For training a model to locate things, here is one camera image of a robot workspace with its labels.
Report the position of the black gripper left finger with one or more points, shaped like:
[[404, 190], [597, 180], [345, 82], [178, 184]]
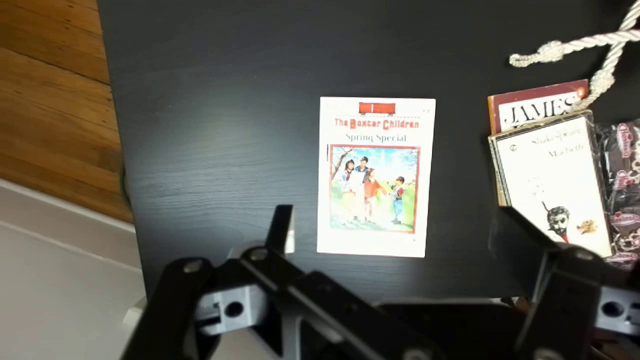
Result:
[[221, 312]]

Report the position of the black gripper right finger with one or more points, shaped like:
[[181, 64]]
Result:
[[581, 312]]

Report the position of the Boxcar Children picture book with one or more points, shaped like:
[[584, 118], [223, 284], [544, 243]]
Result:
[[376, 187]]

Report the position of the white book with small figure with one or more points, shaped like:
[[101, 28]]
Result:
[[552, 173]]

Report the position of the dark red James book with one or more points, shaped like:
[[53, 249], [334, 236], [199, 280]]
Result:
[[533, 111]]

